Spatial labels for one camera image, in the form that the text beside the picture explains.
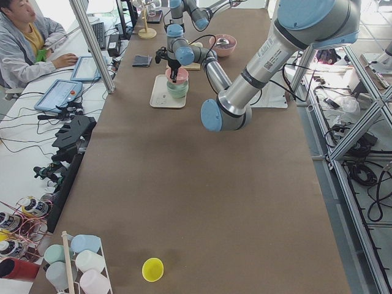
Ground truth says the top green bowl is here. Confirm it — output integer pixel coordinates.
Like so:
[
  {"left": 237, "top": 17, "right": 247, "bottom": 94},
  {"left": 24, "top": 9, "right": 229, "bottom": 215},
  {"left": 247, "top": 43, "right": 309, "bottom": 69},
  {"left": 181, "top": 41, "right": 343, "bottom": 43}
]
[{"left": 167, "top": 81, "right": 189, "bottom": 99}]

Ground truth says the blue teach pendant far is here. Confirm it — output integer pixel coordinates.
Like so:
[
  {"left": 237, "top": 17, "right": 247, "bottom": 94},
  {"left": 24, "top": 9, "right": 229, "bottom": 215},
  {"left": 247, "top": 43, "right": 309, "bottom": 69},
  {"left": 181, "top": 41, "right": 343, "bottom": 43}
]
[{"left": 70, "top": 56, "right": 100, "bottom": 83}]

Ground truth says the grey folded cloth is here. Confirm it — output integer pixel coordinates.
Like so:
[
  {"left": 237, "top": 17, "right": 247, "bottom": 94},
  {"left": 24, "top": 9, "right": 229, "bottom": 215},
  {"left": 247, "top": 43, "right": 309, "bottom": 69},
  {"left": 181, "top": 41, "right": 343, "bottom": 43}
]
[{"left": 132, "top": 55, "right": 152, "bottom": 67}]

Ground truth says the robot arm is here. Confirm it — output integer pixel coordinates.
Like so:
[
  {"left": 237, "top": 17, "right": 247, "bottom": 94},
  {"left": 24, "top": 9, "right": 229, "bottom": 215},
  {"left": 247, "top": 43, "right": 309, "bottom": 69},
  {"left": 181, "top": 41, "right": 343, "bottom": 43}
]
[
  {"left": 155, "top": 0, "right": 361, "bottom": 132},
  {"left": 165, "top": 0, "right": 243, "bottom": 32}
]

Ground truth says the wooden cup stand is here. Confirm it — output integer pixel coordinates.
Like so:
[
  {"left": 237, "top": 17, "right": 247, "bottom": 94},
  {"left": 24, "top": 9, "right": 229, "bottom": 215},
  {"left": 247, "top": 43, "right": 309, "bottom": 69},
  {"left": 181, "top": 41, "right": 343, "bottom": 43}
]
[{"left": 133, "top": 0, "right": 157, "bottom": 39}]

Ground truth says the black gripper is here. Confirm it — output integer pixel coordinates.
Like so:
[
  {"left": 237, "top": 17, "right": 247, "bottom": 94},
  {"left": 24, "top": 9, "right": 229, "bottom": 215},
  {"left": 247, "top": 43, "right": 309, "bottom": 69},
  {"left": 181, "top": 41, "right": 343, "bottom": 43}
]
[{"left": 170, "top": 62, "right": 179, "bottom": 84}]

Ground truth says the small pink bowl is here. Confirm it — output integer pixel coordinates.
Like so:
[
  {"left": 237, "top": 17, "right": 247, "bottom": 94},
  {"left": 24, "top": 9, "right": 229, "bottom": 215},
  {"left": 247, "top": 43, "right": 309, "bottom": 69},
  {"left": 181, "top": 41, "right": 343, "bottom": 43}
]
[{"left": 165, "top": 68, "right": 189, "bottom": 85}]

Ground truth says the yellow cup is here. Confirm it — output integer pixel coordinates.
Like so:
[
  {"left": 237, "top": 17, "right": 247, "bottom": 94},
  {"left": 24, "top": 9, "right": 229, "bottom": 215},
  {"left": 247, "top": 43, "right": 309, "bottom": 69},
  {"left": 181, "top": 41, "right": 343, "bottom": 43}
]
[{"left": 141, "top": 257, "right": 164, "bottom": 282}]

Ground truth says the seated person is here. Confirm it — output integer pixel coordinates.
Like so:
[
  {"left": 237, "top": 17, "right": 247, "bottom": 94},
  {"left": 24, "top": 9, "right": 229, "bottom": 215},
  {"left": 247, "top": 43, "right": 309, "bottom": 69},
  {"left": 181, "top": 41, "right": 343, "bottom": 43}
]
[{"left": 1, "top": 1, "right": 78, "bottom": 89}]

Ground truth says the cup rack with cups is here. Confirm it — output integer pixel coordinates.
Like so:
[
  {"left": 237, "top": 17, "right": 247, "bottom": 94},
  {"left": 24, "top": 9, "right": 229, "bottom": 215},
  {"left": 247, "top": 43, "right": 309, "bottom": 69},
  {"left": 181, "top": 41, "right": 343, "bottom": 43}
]
[{"left": 43, "top": 231, "right": 113, "bottom": 293}]

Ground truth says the large pink ice bowl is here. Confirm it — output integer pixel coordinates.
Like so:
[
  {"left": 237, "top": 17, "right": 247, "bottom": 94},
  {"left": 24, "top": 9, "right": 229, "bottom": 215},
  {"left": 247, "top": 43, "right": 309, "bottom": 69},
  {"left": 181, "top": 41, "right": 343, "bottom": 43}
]
[{"left": 209, "top": 34, "right": 237, "bottom": 58}]

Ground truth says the metal ice scoop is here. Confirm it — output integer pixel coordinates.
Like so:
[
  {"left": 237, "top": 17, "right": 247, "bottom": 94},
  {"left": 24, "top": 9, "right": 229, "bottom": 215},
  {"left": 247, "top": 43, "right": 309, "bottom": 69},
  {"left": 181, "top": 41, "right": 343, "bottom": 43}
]
[{"left": 214, "top": 38, "right": 230, "bottom": 47}]

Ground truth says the cream rabbit tray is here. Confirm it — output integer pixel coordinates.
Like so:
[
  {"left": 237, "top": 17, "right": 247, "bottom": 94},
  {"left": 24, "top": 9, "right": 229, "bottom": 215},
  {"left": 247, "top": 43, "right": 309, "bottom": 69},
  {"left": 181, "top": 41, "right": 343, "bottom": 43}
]
[{"left": 149, "top": 75, "right": 186, "bottom": 109}]

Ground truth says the blue teach pendant near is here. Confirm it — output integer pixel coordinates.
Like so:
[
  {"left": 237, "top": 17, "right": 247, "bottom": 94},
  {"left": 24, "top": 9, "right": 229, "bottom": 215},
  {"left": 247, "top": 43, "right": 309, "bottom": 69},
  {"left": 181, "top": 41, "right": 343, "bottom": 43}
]
[{"left": 34, "top": 79, "right": 83, "bottom": 113}]

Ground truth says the blue teach pendant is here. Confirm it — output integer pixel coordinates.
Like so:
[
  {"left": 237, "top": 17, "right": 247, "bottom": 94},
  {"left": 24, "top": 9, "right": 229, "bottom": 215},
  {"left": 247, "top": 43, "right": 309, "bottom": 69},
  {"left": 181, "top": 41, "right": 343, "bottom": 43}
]
[
  {"left": 34, "top": 79, "right": 83, "bottom": 113},
  {"left": 70, "top": 56, "right": 100, "bottom": 83}
]

